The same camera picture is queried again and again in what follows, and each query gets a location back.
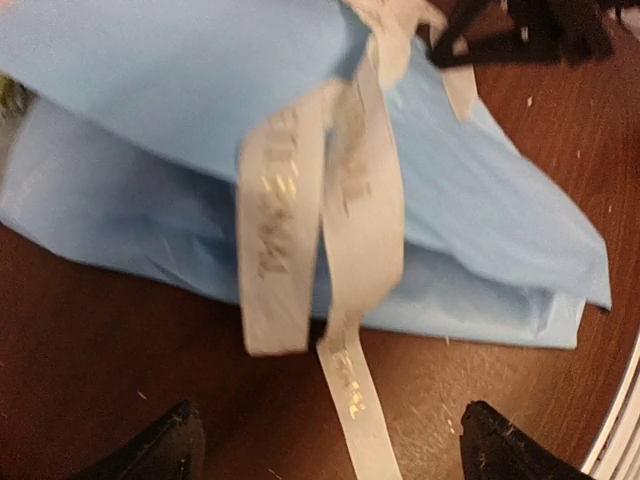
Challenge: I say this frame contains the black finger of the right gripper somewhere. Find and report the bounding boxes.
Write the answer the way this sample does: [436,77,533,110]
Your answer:
[430,0,615,69]

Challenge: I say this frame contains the front aluminium rail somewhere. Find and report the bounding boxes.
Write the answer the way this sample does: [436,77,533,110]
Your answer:
[581,336,640,480]

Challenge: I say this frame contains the cream printed ribbon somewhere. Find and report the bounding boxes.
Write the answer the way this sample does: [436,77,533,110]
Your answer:
[236,1,447,479]

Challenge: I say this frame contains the blue wrapping paper sheet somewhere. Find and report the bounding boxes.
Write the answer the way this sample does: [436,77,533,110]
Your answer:
[1,1,612,355]

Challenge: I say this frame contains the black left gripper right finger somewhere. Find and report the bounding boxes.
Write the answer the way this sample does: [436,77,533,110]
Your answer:
[459,401,591,480]

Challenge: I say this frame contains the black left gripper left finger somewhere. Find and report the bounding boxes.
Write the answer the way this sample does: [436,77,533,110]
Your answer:
[70,400,205,480]

